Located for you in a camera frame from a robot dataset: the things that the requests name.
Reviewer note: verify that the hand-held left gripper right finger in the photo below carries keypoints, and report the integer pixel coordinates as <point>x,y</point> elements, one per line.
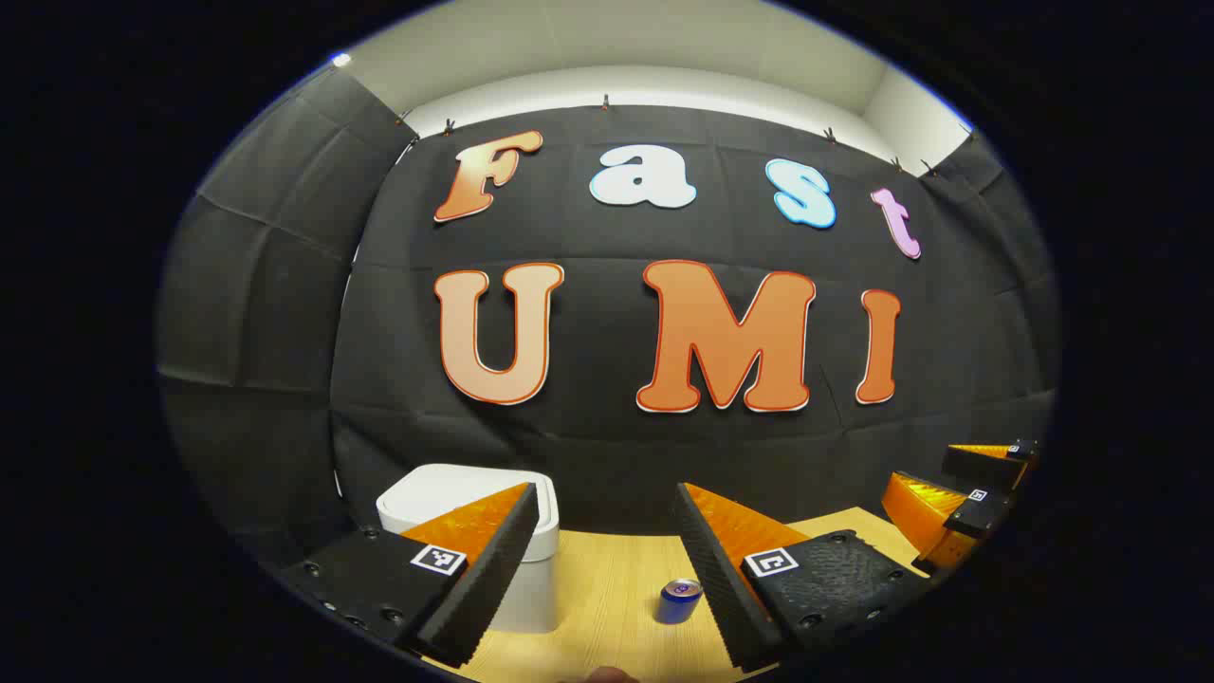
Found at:
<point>726,588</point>

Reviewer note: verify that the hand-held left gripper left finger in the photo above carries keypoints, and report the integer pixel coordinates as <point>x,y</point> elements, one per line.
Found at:
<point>488,579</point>

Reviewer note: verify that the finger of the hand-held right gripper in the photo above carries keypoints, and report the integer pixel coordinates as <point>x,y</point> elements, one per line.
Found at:
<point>982,465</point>
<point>925,507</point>

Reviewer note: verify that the blue pop can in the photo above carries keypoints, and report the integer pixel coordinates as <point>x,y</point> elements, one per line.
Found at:
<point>675,607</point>

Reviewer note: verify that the white desktop garbage bin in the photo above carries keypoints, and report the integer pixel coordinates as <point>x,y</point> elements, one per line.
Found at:
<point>446,489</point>

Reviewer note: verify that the wooden desktop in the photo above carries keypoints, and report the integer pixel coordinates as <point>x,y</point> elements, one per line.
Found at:
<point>607,588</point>

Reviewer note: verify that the black backdrop cloth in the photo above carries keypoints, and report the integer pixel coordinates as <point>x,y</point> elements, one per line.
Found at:
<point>607,455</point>

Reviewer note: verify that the dark grey side cloth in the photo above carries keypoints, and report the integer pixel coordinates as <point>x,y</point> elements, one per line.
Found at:
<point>256,332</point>

